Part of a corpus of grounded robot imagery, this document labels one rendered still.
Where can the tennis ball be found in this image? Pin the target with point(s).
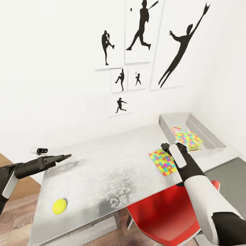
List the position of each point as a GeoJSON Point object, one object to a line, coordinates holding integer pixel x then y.
{"type": "Point", "coordinates": [59, 206]}

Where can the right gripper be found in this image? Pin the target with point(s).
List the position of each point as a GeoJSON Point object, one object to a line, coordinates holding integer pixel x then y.
{"type": "Point", "coordinates": [165, 147]}

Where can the jigsaw puzzle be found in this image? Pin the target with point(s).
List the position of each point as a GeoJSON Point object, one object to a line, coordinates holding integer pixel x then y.
{"type": "Point", "coordinates": [190, 139]}
{"type": "Point", "coordinates": [164, 162]}

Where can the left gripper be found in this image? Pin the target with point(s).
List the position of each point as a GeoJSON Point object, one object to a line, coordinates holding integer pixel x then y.
{"type": "Point", "coordinates": [44, 163]}

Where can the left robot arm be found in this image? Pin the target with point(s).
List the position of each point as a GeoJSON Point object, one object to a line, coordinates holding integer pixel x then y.
{"type": "Point", "coordinates": [11, 174]}

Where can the desk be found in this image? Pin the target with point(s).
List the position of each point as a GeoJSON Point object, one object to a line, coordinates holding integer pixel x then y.
{"type": "Point", "coordinates": [107, 174]}

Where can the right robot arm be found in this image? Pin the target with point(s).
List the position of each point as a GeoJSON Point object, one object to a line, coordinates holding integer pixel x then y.
{"type": "Point", "coordinates": [219, 221]}

